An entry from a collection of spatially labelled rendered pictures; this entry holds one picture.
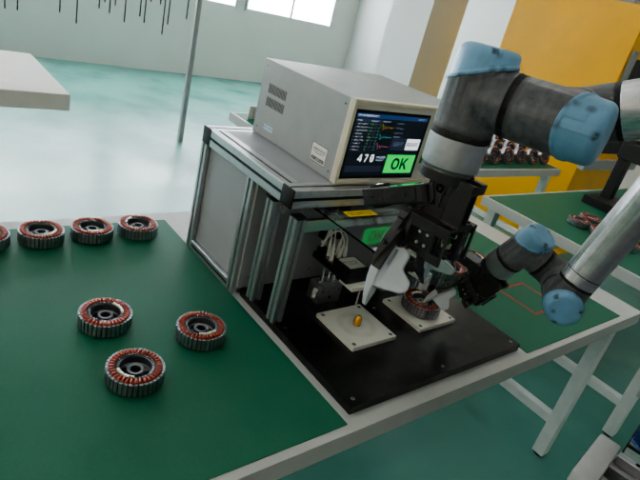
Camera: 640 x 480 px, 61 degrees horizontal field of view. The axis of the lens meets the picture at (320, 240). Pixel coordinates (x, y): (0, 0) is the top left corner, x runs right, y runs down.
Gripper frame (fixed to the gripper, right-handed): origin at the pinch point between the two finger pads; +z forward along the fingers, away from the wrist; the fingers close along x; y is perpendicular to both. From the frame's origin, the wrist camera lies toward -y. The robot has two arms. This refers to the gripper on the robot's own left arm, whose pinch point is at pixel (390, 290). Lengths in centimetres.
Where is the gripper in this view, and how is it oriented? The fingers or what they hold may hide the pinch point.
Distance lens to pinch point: 80.7
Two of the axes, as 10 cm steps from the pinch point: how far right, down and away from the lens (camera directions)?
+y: 6.9, 4.5, -5.7
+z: -2.4, 8.8, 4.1
